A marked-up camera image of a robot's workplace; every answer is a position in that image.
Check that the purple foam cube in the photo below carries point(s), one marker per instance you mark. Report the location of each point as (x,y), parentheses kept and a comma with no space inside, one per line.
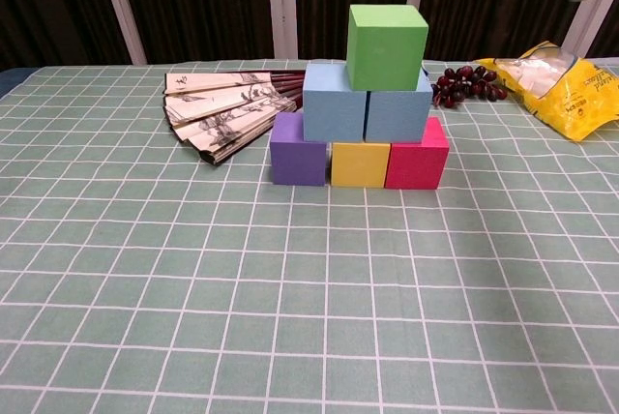
(295,162)

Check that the green foam cube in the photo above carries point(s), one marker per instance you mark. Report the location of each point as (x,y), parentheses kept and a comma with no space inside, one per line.
(384,56)

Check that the yellow snack bag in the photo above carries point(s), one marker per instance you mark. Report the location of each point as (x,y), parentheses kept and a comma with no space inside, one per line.
(580,104)

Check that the painted paper folding fan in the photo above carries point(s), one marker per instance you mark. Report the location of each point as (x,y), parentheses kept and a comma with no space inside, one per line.
(222,104)

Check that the magenta foam cube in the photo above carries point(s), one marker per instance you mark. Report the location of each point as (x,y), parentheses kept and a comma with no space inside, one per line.
(416,167)

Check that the dark red grape bunch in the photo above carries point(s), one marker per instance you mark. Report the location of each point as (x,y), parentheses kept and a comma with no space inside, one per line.
(464,85)

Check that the green checked tablecloth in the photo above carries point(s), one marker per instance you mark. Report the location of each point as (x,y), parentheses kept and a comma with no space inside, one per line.
(309,312)

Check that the yellow foam cube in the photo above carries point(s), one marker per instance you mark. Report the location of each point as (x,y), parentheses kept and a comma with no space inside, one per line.
(360,165)

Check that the blue table pad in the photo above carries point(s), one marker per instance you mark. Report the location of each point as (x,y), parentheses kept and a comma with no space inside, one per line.
(5,82)

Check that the light blue foam cube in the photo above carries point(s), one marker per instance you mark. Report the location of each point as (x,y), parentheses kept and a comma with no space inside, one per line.
(331,114)
(396,114)

